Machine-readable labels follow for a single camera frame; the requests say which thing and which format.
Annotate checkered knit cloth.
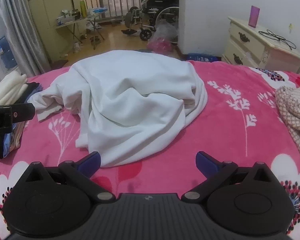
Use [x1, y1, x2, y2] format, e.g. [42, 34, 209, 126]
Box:
[275, 82, 300, 178]

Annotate blue basket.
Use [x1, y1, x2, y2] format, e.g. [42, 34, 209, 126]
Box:
[186, 53, 218, 62]

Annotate metal balcony railing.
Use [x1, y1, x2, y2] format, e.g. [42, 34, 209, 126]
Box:
[79, 0, 165, 25]

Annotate purple card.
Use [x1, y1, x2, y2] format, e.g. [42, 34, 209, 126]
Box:
[248, 5, 260, 28]

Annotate pink floral blanket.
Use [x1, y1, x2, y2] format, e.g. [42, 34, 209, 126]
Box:
[0, 60, 300, 240]

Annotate cream nightstand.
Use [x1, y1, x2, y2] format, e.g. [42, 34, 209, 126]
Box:
[221, 17, 300, 74]

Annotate blue water jug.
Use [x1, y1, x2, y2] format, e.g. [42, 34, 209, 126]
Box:
[0, 35, 18, 69]

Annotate pink plastic bag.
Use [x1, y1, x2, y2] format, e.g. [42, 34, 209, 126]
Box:
[147, 20, 179, 54]

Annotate black cable on nightstand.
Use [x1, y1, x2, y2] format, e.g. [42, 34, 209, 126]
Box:
[258, 29, 297, 50]

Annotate black wheelchair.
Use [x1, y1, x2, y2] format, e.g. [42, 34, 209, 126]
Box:
[121, 0, 180, 42]

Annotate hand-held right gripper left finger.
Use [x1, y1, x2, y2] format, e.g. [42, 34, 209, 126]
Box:
[20, 151, 116, 203]

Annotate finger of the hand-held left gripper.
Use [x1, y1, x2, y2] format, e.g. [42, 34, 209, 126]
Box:
[12, 103, 36, 123]

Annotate brown floor mat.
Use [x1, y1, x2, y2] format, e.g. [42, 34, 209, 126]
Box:
[51, 59, 69, 68]

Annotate grey curtain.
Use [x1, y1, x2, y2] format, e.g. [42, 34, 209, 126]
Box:
[0, 0, 52, 77]

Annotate folding table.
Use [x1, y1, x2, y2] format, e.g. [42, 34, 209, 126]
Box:
[55, 14, 108, 50]

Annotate green bottle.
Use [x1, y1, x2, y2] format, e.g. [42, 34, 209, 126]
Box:
[79, 0, 87, 18]

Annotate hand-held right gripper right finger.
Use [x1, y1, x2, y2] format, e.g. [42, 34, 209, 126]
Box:
[182, 151, 280, 203]

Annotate white sweatshirt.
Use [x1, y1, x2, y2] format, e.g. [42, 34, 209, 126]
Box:
[27, 50, 208, 167]

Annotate stack of folded clothes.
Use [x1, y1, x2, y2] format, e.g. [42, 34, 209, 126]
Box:
[0, 70, 43, 158]

